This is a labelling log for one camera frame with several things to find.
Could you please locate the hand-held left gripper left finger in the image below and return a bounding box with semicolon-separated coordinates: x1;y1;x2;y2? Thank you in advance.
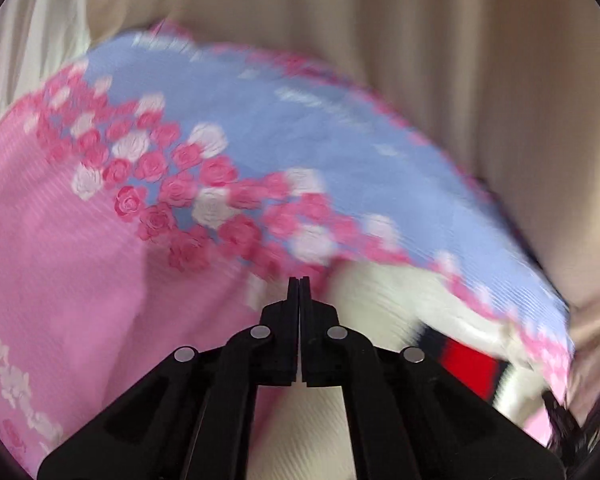
37;276;301;480

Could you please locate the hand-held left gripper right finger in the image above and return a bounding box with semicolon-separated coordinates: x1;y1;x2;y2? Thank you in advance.
300;275;566;480

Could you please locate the white knit sweater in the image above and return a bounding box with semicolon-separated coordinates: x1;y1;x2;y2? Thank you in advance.
245;255;548;480

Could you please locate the pink blue floral bed sheet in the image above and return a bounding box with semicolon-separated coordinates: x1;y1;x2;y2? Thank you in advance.
0;19;576;478

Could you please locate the beige curtain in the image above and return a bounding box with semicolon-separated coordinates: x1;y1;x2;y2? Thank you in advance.
86;0;600;376

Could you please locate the white satin curtain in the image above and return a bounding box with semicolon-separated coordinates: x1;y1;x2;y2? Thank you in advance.
0;0;95;136

